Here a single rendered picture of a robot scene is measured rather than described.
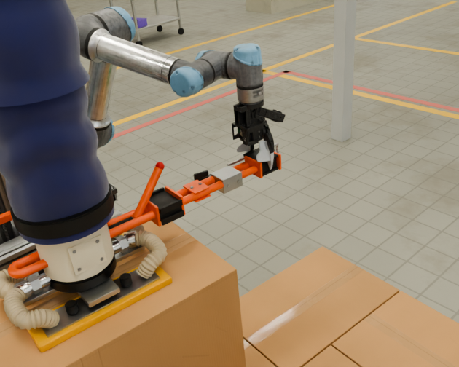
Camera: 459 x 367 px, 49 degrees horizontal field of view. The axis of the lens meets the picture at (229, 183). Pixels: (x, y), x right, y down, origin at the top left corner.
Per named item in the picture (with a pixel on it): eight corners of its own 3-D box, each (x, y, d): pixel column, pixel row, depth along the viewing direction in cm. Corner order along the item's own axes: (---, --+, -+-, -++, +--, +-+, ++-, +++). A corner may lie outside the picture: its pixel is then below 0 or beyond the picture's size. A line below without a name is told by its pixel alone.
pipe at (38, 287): (33, 337, 109) (26, 317, 107) (0, 282, 127) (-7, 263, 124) (167, 268, 127) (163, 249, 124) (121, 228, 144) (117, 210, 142)
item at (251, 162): (261, 178, 149) (259, 164, 146) (245, 170, 154) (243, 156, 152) (281, 169, 153) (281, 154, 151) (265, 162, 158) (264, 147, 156)
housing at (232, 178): (224, 194, 143) (223, 180, 141) (210, 186, 148) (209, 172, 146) (243, 186, 147) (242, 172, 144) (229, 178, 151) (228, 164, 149)
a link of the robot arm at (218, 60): (184, 57, 137) (218, 58, 132) (205, 46, 146) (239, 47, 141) (188, 84, 141) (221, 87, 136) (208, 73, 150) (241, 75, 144)
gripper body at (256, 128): (232, 141, 148) (228, 103, 142) (254, 132, 153) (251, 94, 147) (249, 148, 143) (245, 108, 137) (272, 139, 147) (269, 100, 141)
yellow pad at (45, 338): (41, 354, 110) (35, 337, 107) (26, 329, 117) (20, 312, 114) (173, 282, 127) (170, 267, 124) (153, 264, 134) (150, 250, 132)
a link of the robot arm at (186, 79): (47, 17, 141) (194, 68, 124) (76, 9, 149) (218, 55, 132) (51, 57, 148) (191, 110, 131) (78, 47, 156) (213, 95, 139)
